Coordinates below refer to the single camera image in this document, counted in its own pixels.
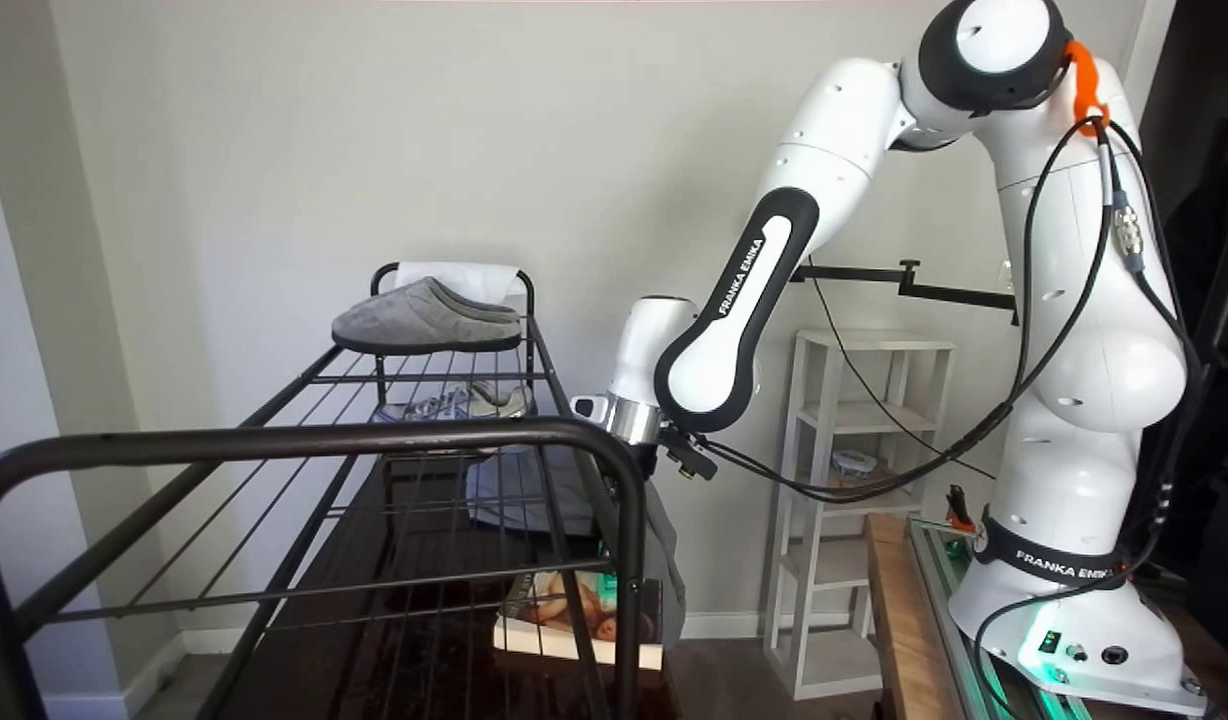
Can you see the grey cloth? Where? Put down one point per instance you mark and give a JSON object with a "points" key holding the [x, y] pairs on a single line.
{"points": [[529, 491]]}

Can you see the small green blue bottle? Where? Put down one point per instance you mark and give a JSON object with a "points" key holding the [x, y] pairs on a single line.
{"points": [[606, 591]]}

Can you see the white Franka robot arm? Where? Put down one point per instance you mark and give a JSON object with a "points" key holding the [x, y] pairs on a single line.
{"points": [[1099, 340]]}

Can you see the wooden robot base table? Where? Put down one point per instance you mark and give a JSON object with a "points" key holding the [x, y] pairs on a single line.
{"points": [[910, 635]]}

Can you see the black metal shoe rack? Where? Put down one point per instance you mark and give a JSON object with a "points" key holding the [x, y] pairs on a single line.
{"points": [[137, 560]]}

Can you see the book with colourful cover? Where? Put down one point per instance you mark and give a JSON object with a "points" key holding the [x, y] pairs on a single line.
{"points": [[556, 617]]}

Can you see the white plastic bag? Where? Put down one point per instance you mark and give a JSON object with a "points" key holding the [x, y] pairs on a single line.
{"points": [[466, 279]]}

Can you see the white shelf unit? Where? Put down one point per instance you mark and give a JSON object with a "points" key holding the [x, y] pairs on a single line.
{"points": [[861, 404]]}

